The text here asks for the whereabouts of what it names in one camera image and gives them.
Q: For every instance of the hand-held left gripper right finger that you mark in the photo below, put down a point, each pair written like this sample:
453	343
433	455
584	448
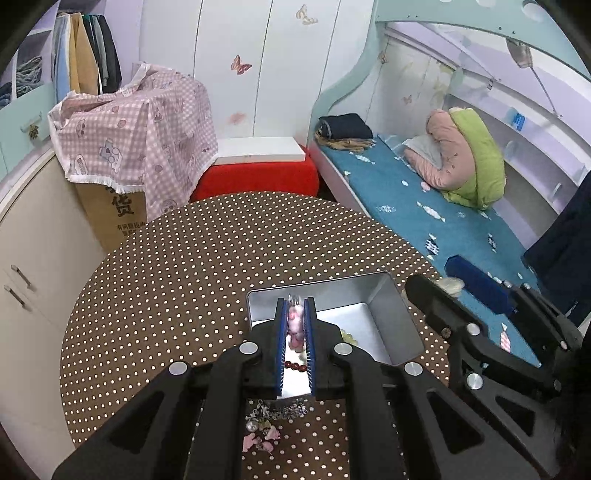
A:
310	350

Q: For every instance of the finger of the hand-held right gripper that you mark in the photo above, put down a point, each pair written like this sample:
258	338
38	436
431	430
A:
443	309
480	286

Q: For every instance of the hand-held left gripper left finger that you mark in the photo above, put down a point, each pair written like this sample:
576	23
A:
280	350

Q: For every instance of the silver pearl brooch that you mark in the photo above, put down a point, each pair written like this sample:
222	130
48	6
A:
258	413

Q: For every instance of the silver metal tin box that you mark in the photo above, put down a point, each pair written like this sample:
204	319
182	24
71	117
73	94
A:
369	295

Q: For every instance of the pink flower hair clip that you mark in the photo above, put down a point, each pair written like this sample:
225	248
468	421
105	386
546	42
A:
272	434

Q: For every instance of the cream fluffy tuft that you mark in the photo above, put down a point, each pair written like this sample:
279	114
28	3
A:
452	286

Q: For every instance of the dark hanging cloth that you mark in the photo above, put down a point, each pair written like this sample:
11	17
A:
563	244

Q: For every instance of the blue patterned bed sheet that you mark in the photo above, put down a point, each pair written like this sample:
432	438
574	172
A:
415	217

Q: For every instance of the round polka-dot table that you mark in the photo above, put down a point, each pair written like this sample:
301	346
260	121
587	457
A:
184	277

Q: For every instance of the green blanket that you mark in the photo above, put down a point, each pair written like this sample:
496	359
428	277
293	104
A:
485	161

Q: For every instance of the pink pillow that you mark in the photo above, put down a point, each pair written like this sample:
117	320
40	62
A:
450	147

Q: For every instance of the white lavender bed shelf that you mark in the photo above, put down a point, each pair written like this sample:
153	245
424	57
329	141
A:
531	152

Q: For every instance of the white pillow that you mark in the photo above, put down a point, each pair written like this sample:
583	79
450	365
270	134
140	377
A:
425	150

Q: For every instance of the small blue packet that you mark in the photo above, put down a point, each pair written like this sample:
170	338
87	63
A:
518	119

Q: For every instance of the red stool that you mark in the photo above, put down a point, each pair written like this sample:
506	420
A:
258	180

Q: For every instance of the tan scarf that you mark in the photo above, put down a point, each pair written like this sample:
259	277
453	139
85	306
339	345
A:
346	145

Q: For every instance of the white board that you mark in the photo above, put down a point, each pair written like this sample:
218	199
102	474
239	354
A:
258	150

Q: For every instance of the metal gas strut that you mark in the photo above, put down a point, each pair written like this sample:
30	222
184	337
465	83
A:
544	90

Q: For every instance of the folded dark clothes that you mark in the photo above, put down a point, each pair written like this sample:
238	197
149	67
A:
346	127

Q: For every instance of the brown cardboard box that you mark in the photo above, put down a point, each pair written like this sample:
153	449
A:
115	212

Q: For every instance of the pale pink butterfly sticker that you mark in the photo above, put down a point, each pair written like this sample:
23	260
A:
238	118

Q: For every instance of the grey hanging pouch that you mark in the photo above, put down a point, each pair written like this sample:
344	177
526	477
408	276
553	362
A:
519	53

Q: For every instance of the pink checked cloth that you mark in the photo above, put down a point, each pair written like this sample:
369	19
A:
138	134

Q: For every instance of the cream cabinet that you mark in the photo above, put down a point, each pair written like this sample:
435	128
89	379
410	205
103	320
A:
41	230

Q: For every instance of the brown butterfly sticker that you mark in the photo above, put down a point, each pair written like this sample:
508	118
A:
240	64

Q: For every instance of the white wardrobe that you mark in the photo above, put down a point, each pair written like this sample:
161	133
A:
207	55

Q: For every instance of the cream butterfly sticker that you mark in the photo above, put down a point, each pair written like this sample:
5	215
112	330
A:
307	14

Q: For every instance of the pinecone drawer knob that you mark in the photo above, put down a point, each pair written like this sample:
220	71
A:
33	132

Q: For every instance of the dark hanging garments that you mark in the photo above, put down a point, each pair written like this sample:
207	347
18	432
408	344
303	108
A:
108	55

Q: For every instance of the teal drawer unit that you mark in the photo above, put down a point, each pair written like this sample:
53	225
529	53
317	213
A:
23	124

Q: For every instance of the tan hanging garment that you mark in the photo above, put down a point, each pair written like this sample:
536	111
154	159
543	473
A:
85	60

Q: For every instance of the light blue hanging garment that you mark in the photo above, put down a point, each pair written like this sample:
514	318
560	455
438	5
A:
62	60

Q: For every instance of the folded light jeans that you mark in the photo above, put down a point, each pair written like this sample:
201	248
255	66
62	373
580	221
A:
28	74

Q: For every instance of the lavender cubby shelf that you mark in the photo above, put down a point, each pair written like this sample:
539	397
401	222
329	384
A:
46	50

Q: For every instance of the light teal bunk bed frame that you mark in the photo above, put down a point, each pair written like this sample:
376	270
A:
351	74

